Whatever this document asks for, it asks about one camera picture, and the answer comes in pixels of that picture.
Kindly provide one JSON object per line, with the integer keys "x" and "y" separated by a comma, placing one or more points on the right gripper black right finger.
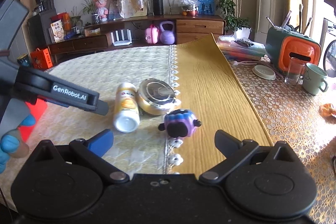
{"x": 237, "y": 153}

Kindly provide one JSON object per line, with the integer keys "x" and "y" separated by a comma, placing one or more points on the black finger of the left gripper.
{"x": 102, "y": 108}

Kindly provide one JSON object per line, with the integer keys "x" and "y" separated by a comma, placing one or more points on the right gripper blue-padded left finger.
{"x": 89, "y": 153}

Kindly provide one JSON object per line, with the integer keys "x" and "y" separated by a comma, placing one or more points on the white yellow bottle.
{"x": 126, "y": 113}

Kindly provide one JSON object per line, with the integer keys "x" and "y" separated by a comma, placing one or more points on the round gold tin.
{"x": 156, "y": 97}

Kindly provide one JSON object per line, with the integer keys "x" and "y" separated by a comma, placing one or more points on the purple sheep toy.
{"x": 180, "y": 123}

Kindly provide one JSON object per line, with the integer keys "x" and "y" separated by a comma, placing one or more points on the blue gloved left hand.
{"x": 12, "y": 146}

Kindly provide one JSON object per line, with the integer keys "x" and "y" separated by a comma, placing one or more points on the orange gift bag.
{"x": 41, "y": 59}

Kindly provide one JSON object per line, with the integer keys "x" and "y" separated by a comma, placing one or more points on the cream quilted table mat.
{"x": 146, "y": 150}

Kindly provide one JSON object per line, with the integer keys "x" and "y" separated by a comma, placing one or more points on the lace tablecloth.
{"x": 291, "y": 114}

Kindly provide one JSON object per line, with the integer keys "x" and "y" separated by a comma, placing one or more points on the white router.
{"x": 121, "y": 37}

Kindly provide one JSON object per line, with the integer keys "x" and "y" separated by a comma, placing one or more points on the round white lid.
{"x": 264, "y": 72}

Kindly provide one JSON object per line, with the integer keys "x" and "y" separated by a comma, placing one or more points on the pink toy case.
{"x": 152, "y": 34}

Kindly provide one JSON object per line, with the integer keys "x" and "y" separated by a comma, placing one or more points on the clear glass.
{"x": 295, "y": 70}

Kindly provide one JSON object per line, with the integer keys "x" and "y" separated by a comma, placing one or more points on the purple kettlebell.
{"x": 167, "y": 36}

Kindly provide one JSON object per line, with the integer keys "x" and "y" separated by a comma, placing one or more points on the wooden tv cabinet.
{"x": 97, "y": 37}

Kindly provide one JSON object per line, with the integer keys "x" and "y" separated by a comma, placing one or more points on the green mug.
{"x": 314, "y": 79}

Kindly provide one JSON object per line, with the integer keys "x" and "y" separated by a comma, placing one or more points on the pink doll figure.
{"x": 101, "y": 9}

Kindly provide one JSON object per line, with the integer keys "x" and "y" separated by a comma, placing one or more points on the black speaker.
{"x": 158, "y": 7}

